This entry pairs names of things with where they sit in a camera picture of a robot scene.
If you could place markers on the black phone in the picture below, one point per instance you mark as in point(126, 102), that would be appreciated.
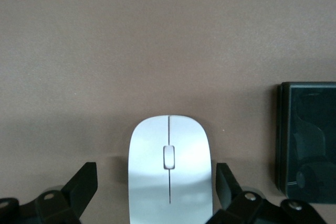
point(309, 142)

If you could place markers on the white computer mouse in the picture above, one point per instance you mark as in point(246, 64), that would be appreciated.
point(149, 171)

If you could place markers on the brown table cover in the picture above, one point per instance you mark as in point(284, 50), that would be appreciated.
point(131, 37)

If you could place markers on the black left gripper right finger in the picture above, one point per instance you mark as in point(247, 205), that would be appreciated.
point(236, 203)

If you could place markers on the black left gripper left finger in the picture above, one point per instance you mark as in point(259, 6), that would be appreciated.
point(71, 195)

